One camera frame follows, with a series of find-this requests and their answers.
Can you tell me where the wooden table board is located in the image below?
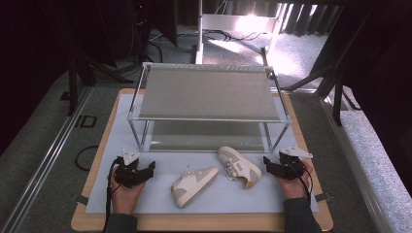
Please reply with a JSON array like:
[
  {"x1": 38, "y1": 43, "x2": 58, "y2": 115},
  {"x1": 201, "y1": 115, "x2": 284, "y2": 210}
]
[{"x1": 70, "y1": 87, "x2": 335, "y2": 233}]

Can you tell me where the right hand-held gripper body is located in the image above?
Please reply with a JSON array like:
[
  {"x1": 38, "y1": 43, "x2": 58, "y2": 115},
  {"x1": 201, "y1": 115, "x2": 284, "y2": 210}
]
[{"x1": 274, "y1": 146, "x2": 314, "y2": 182}]

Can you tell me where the metal two-tier shoe rack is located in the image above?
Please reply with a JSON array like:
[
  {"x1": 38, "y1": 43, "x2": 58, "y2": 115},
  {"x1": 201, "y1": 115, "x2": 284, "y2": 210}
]
[{"x1": 126, "y1": 61, "x2": 292, "y2": 154}]

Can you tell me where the aluminium floor rail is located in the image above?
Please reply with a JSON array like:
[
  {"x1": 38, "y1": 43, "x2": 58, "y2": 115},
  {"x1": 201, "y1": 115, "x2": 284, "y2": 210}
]
[
  {"x1": 0, "y1": 86, "x2": 94, "y2": 233},
  {"x1": 319, "y1": 96, "x2": 392, "y2": 233}
]

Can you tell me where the dark hanging panel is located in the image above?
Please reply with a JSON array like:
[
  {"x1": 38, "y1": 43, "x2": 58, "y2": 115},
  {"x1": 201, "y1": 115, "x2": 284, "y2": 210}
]
[{"x1": 151, "y1": 0, "x2": 180, "y2": 48}]

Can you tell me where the white and grey sneaker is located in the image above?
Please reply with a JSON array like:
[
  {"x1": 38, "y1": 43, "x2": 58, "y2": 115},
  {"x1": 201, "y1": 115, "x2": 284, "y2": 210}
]
[
  {"x1": 217, "y1": 146, "x2": 263, "y2": 190},
  {"x1": 170, "y1": 165, "x2": 221, "y2": 210}
]

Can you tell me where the black metal stand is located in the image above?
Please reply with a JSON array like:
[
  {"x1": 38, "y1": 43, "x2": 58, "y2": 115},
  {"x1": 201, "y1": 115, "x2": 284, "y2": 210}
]
[
  {"x1": 65, "y1": 18, "x2": 134, "y2": 117},
  {"x1": 281, "y1": 62, "x2": 363, "y2": 128}
]

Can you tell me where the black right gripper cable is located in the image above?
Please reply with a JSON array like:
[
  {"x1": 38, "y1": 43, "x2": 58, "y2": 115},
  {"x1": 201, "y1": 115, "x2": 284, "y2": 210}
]
[{"x1": 288, "y1": 161, "x2": 314, "y2": 203}]

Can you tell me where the person's right hand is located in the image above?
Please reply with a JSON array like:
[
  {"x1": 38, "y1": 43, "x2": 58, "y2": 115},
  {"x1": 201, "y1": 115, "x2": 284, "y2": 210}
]
[{"x1": 275, "y1": 160, "x2": 315, "y2": 201}]

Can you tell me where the bundle of black floor cables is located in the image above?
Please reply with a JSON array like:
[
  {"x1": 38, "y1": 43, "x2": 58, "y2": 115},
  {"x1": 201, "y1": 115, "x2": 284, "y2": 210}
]
[{"x1": 180, "y1": 28, "x2": 264, "y2": 44}]

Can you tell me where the black cable loop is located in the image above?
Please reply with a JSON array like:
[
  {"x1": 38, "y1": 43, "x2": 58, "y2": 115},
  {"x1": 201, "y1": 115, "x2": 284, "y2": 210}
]
[{"x1": 74, "y1": 144, "x2": 100, "y2": 172}]

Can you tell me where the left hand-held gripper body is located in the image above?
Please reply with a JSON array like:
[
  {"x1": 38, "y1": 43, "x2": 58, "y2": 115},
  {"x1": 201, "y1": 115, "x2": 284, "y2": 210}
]
[{"x1": 113, "y1": 149, "x2": 148, "y2": 189}]

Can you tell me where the person's left hand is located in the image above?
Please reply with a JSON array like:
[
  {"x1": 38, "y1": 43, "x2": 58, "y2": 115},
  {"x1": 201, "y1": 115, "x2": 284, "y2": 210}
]
[{"x1": 110, "y1": 167, "x2": 146, "y2": 216}]

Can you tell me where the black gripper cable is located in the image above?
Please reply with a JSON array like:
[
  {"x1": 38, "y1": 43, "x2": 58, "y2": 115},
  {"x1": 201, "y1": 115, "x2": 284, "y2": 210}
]
[
  {"x1": 102, "y1": 157, "x2": 121, "y2": 233},
  {"x1": 288, "y1": 161, "x2": 314, "y2": 203}
]

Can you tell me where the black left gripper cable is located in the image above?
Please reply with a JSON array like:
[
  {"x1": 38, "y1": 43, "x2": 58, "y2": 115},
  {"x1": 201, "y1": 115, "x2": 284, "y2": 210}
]
[{"x1": 102, "y1": 157, "x2": 121, "y2": 233}]

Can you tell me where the black rectangular floor bracket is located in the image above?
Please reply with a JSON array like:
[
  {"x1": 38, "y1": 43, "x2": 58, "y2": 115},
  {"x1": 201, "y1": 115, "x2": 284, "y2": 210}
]
[{"x1": 74, "y1": 114, "x2": 98, "y2": 129}]

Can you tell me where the dark curtain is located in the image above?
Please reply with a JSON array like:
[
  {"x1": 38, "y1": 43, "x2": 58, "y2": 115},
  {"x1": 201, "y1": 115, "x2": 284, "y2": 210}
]
[
  {"x1": 310, "y1": 0, "x2": 412, "y2": 195},
  {"x1": 0, "y1": 0, "x2": 137, "y2": 156}
]

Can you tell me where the white table mat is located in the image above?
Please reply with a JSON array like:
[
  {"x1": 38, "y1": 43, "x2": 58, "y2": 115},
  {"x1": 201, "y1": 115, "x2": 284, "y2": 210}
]
[{"x1": 84, "y1": 93, "x2": 320, "y2": 216}]

